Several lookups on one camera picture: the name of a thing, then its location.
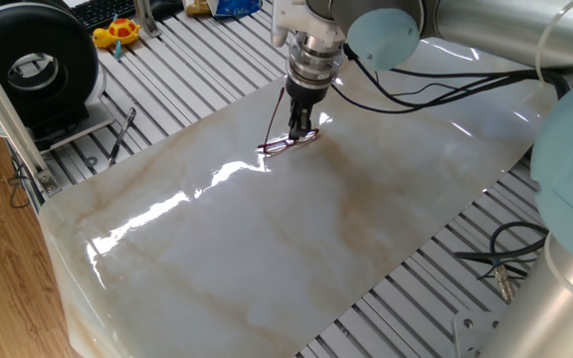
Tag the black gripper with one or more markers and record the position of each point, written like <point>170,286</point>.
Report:
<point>306,93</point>

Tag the red framed glasses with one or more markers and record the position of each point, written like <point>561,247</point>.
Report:
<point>276,146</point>

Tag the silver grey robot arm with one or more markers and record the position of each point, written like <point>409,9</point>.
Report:
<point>490,35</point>

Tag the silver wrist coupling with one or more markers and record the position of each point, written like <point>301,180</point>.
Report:
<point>314,62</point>

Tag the glossy marble pattern mat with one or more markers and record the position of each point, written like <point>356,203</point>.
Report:
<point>266,248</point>

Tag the blue snack bag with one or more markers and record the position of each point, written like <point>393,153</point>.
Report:
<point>232,7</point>

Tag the yellow snack bag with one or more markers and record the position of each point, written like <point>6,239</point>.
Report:
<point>198,7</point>

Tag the black computer mouse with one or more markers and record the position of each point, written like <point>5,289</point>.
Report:
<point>167,7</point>

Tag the black pen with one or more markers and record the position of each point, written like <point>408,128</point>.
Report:
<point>122,131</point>

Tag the short aluminium upright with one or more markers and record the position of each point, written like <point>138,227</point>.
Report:
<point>144,17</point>

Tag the yellow turtle toy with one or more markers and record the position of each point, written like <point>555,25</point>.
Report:
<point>122,30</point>

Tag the black keyboard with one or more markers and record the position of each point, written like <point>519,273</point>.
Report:
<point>102,12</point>

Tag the black round fan device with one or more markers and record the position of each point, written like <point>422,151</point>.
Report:
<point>67,45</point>

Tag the white printed wrist mount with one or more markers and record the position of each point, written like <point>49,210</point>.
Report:
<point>291,17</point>

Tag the metal corner bracket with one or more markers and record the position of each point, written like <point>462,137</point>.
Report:
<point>50,183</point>

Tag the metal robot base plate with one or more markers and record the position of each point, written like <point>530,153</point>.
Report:
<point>473,333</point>

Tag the aluminium frame post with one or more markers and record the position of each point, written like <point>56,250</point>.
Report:
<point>3,109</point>

